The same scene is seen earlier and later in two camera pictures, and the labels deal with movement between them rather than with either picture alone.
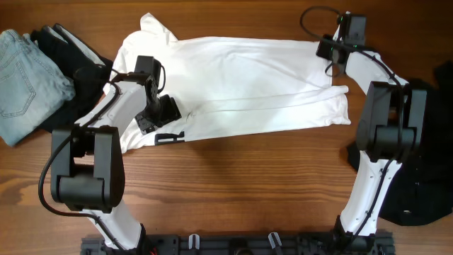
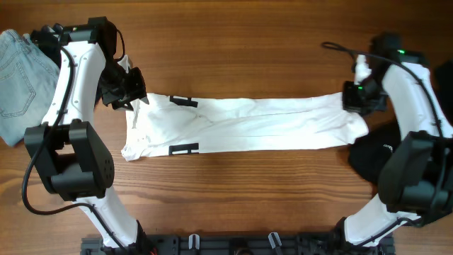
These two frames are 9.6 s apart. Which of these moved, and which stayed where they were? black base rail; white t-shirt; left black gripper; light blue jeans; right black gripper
Moved: white t-shirt; left black gripper; right black gripper
Stayed: black base rail; light blue jeans
